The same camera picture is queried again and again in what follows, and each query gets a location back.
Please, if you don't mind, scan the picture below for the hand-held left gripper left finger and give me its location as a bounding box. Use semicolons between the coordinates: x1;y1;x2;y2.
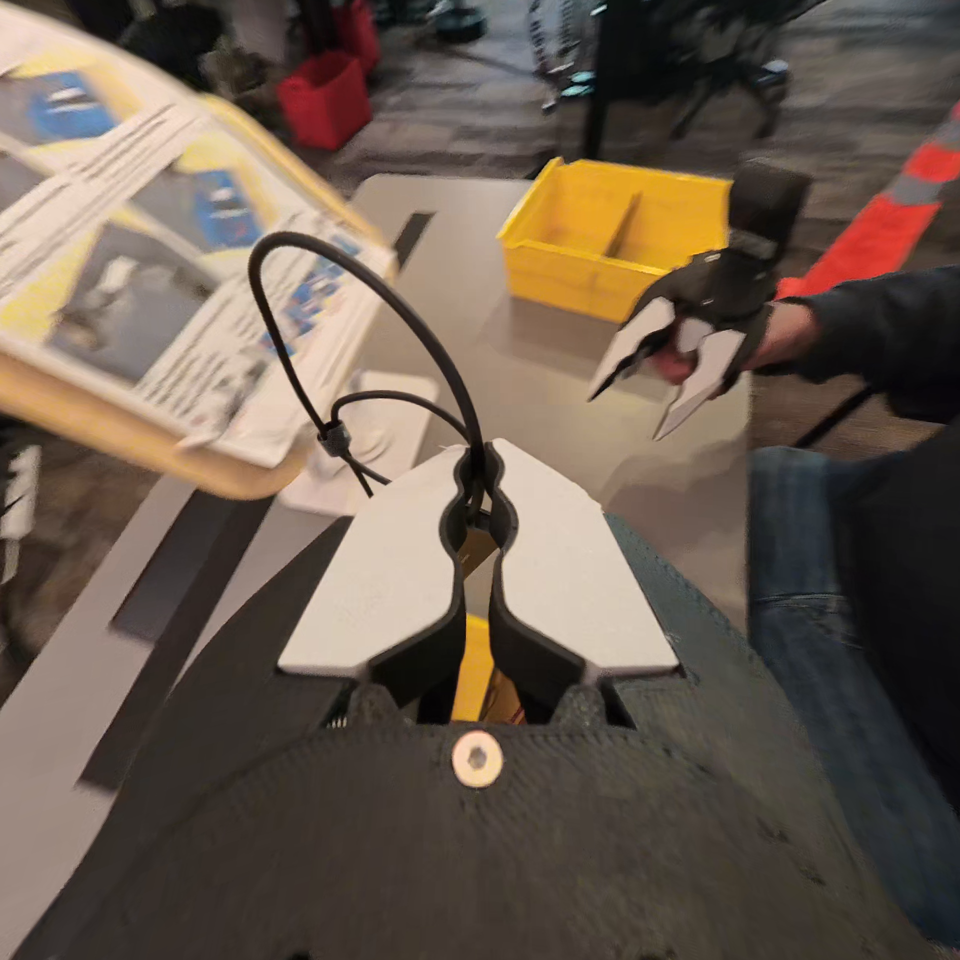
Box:
276;444;468;710

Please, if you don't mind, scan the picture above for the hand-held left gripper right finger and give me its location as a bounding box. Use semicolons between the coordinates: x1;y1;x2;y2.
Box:
483;437;682;710

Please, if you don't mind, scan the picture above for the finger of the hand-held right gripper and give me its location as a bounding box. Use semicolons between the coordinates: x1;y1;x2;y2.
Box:
587;297;680;402
651;328;749;442

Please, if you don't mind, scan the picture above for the yellow plastic bin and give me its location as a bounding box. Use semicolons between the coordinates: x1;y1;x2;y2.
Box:
496;156;735;325
450;525;526;725

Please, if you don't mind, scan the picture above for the black hub cable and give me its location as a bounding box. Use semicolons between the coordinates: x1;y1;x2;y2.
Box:
247;231;489;526

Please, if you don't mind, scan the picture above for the person's right forearm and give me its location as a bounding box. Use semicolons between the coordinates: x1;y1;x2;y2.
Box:
795;266;960;421

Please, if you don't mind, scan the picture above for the person's right hand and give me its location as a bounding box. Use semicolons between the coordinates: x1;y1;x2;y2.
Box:
648;300;820;387

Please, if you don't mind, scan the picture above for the dark bin divider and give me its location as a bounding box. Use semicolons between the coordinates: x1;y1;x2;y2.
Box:
600;191;645;260

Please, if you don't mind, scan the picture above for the black metal bar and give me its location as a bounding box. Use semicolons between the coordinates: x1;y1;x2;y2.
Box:
795;386;879;449

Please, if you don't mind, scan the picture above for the orange traffic cone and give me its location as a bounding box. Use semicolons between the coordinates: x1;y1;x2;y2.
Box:
776;101;960;301

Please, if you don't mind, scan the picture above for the person's leg in jeans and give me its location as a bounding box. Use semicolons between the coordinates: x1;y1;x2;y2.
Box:
748;446;960;946

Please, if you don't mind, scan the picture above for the black office chair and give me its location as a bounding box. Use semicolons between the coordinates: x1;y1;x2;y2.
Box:
660;0;792;144

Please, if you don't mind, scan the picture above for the printed instruction sheet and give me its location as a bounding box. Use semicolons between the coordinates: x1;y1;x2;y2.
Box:
0;7;395;470

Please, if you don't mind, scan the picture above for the red floor bin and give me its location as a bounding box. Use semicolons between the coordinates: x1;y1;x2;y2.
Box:
277;51;374;151
330;0;381;72

